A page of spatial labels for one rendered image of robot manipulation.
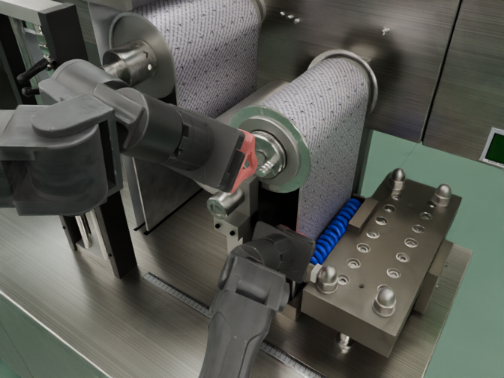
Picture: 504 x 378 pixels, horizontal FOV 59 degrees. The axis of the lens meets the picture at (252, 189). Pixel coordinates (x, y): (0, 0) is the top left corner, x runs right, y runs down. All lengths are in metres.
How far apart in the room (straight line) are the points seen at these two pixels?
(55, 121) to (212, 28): 0.49
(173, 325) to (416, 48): 0.68
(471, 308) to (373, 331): 1.50
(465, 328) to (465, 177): 1.12
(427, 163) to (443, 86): 2.14
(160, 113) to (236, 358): 0.26
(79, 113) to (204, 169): 0.15
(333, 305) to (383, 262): 0.14
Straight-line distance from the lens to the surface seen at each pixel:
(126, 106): 0.39
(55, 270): 1.05
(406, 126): 0.94
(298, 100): 0.69
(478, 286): 2.34
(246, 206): 0.72
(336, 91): 0.75
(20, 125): 0.37
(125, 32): 0.80
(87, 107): 0.37
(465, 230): 2.60
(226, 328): 0.50
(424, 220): 0.95
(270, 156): 0.65
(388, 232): 0.89
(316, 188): 0.74
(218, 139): 0.46
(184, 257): 1.00
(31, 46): 0.83
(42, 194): 0.38
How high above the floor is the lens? 1.63
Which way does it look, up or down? 39 degrees down
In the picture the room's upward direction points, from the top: straight up
